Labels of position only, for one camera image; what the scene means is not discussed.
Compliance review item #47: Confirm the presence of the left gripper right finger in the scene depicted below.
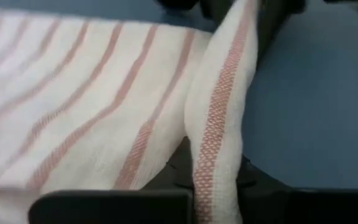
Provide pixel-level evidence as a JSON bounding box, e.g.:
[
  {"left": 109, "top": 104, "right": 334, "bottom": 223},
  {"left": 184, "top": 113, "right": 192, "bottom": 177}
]
[{"left": 235, "top": 154, "right": 358, "bottom": 224}]

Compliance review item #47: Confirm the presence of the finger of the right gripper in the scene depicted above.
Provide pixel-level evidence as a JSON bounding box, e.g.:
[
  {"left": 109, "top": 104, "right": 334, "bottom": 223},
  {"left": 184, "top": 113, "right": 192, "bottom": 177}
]
[
  {"left": 255, "top": 0, "right": 306, "bottom": 60},
  {"left": 198, "top": 0, "right": 236, "bottom": 25}
]

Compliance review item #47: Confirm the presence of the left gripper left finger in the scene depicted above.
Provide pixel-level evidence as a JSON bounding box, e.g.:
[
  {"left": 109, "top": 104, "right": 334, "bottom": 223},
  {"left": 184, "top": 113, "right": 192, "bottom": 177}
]
[{"left": 28, "top": 136, "right": 196, "bottom": 224}]

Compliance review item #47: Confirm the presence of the white red-striped towel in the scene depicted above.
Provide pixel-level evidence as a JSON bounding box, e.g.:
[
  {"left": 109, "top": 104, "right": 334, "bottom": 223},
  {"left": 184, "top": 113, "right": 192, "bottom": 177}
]
[{"left": 0, "top": 0, "right": 260, "bottom": 224}]

